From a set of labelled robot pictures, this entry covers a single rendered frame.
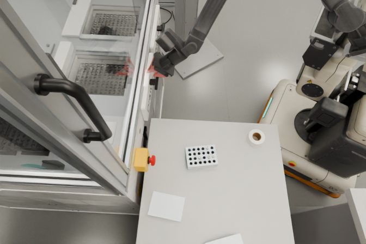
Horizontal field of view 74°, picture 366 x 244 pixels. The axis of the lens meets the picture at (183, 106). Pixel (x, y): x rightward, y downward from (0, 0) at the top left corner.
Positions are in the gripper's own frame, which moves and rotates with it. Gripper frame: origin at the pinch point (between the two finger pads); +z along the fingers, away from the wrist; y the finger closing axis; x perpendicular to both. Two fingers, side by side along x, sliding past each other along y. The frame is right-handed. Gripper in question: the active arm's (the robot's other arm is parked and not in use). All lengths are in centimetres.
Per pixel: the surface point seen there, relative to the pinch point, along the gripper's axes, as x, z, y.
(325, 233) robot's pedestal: 52, -22, -101
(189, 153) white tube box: 29.6, -2.3, -23.4
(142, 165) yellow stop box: 39.6, -0.5, -2.9
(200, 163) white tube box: 32.7, -4.1, -28.6
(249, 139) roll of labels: 21, -20, -41
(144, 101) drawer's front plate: 14.5, 0.1, 0.7
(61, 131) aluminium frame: 50, -39, 36
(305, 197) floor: 28, 0, -139
